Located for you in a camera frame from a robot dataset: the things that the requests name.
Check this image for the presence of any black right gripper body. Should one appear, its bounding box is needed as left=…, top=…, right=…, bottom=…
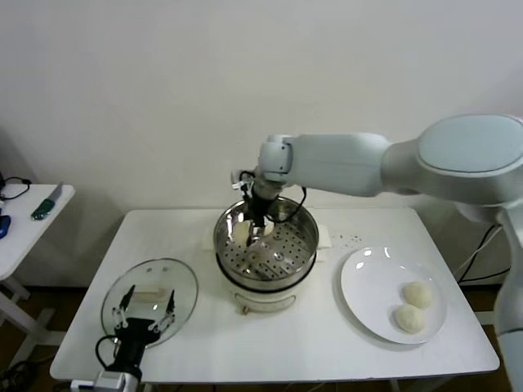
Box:
left=247, top=189, right=273, bottom=225

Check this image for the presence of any round glass pot lid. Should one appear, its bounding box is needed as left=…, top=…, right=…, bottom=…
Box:
left=101, top=257, right=200, bottom=349

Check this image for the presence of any white round plate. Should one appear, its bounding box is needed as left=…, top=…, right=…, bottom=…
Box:
left=340, top=245, right=448, bottom=345

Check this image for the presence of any black floor cable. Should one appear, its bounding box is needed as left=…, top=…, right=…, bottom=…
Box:
left=454, top=223, right=512, bottom=283

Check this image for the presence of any dark floor cable bundle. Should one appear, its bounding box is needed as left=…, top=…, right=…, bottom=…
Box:
left=0, top=359, right=40, bottom=392

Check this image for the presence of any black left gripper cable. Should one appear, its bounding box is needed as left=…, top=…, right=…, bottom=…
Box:
left=96, top=335, right=122, bottom=371

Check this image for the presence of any white side table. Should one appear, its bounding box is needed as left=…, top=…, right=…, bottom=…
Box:
left=0, top=184, right=77, bottom=368

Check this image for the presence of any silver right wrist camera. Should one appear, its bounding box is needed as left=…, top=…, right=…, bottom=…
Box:
left=230, top=169, right=253, bottom=193

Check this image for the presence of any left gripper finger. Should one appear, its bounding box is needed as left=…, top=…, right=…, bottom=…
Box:
left=112, top=284, right=136, bottom=330
left=149, top=288, right=177, bottom=332

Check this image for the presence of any thin black cable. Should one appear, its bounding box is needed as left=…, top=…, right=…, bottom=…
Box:
left=0, top=170, right=33, bottom=203

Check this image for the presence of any green handled knife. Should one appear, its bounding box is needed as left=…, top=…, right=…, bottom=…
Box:
left=31, top=183, right=65, bottom=223

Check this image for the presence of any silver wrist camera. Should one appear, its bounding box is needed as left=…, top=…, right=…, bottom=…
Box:
left=230, top=169, right=253, bottom=193
left=93, top=369, right=127, bottom=391

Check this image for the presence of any perforated steel steamer basket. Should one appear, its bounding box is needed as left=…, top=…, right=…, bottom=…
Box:
left=212, top=196, right=320, bottom=289

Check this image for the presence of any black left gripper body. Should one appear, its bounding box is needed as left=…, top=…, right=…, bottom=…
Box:
left=115, top=318, right=161, bottom=369

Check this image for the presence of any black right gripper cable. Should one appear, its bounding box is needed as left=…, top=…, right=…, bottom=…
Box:
left=269, top=185, right=307, bottom=224

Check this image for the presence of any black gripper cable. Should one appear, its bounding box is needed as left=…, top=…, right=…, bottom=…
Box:
left=269, top=185, right=307, bottom=224
left=96, top=335, right=122, bottom=371

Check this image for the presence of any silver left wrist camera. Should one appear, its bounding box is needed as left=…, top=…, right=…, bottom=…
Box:
left=93, top=369, right=127, bottom=391

